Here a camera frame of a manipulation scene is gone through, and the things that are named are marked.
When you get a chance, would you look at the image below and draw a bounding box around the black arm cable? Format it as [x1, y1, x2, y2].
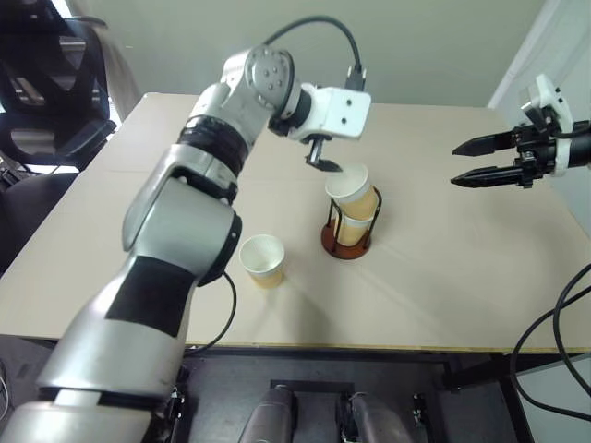
[264, 16, 368, 91]
[510, 294, 591, 416]
[553, 262, 591, 391]
[185, 271, 239, 355]

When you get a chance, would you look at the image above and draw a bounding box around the black office chair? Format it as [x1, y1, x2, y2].
[0, 0, 119, 278]

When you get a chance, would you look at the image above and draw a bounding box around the black floor platform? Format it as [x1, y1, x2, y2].
[156, 353, 539, 443]

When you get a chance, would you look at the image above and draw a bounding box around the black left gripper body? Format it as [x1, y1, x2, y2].
[308, 136, 333, 160]

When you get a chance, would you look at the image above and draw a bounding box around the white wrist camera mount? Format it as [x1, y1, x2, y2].
[288, 84, 372, 145]
[516, 73, 576, 179]

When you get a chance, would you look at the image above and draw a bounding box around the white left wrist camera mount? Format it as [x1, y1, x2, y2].
[288, 84, 372, 145]

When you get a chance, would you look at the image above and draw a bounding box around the orange white paper cup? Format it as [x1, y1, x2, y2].
[324, 162, 376, 222]
[335, 212, 374, 248]
[238, 233, 285, 291]

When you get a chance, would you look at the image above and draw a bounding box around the brown wire cup holder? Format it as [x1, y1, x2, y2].
[320, 184, 383, 260]

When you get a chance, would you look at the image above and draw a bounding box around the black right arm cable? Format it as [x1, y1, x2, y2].
[553, 262, 591, 391]
[510, 294, 591, 416]

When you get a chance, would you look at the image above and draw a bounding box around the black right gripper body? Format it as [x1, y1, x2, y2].
[512, 106, 558, 189]

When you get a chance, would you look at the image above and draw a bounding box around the dark grey rounded housing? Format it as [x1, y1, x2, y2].
[345, 391, 416, 443]
[239, 386, 297, 443]

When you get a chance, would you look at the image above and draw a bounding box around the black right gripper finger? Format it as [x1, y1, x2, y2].
[450, 165, 525, 188]
[451, 130, 516, 157]

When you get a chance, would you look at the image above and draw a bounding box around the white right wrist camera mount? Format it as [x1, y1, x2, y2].
[516, 73, 576, 179]

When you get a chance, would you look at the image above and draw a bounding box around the black table frame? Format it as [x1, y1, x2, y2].
[440, 353, 591, 394]

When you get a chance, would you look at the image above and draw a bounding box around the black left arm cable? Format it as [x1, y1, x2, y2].
[185, 271, 239, 355]
[264, 16, 368, 91]

